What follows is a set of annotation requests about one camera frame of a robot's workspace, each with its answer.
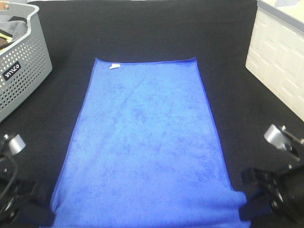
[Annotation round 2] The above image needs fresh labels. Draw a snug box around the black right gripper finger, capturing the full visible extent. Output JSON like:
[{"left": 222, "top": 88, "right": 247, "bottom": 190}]
[{"left": 238, "top": 197, "right": 272, "bottom": 221}]

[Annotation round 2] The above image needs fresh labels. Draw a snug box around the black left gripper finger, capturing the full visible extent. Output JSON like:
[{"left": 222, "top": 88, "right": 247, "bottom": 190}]
[{"left": 21, "top": 202, "right": 55, "bottom": 227}]

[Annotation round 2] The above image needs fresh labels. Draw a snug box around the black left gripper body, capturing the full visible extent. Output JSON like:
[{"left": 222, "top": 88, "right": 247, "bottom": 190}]
[{"left": 0, "top": 175, "right": 39, "bottom": 226}]

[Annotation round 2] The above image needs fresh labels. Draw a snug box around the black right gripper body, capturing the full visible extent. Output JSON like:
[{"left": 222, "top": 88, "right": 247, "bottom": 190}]
[{"left": 241, "top": 166, "right": 304, "bottom": 224}]

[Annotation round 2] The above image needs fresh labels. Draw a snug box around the blue microfibre towel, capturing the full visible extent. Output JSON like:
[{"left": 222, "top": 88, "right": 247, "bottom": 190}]
[{"left": 51, "top": 58, "right": 251, "bottom": 228}]

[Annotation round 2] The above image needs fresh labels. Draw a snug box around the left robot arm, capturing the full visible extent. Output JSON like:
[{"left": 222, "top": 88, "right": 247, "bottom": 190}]
[{"left": 0, "top": 133, "right": 55, "bottom": 227}]

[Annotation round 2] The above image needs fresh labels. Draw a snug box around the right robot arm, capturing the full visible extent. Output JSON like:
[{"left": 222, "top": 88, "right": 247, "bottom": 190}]
[{"left": 238, "top": 124, "right": 304, "bottom": 223}]

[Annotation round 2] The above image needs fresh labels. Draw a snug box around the grey perforated laundry basket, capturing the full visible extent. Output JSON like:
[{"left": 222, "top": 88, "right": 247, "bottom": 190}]
[{"left": 0, "top": 1, "right": 52, "bottom": 120}]

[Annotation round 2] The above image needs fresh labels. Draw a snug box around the brown towel in basket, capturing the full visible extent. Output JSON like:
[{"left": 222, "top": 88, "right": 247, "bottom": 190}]
[{"left": 0, "top": 38, "right": 10, "bottom": 50}]

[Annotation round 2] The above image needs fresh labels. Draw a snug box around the yellow towel in basket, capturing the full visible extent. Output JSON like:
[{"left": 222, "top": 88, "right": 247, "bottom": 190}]
[{"left": 0, "top": 33, "right": 12, "bottom": 39}]

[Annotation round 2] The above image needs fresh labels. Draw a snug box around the grey towel in basket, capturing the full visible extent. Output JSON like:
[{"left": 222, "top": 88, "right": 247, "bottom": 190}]
[{"left": 0, "top": 20, "right": 28, "bottom": 42}]

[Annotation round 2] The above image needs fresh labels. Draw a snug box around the black tablecloth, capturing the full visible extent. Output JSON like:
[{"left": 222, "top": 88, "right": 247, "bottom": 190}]
[{"left": 0, "top": 0, "right": 304, "bottom": 228}]

